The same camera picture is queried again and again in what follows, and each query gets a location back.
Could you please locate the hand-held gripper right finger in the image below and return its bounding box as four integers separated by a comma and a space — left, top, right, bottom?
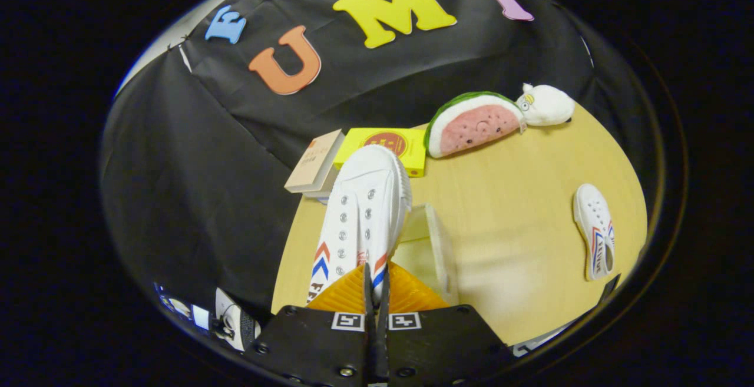
375, 262, 516, 387

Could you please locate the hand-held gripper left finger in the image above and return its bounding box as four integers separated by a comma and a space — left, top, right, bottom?
242, 262, 376, 387

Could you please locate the translucent white storage box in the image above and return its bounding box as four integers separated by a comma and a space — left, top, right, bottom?
391, 203, 461, 306

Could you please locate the white striped canvas shoe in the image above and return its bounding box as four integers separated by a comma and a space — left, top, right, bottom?
573, 184, 616, 282
306, 144, 413, 306

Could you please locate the white book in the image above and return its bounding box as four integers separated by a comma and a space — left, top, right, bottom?
302, 181, 339, 204

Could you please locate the beige book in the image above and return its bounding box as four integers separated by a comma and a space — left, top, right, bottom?
284, 130, 345, 193

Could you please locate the dark bar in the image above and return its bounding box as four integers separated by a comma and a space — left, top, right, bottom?
600, 274, 620, 304

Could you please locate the yellow book with red circle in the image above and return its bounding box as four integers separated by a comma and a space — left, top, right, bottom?
333, 127, 427, 178

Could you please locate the watermelon slice plush toy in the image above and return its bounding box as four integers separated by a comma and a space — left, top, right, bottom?
424, 91, 526, 159

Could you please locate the white plush toy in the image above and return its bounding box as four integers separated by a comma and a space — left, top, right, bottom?
516, 83, 576, 127

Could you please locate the white device with cable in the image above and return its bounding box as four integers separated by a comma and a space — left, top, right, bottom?
212, 287, 261, 352

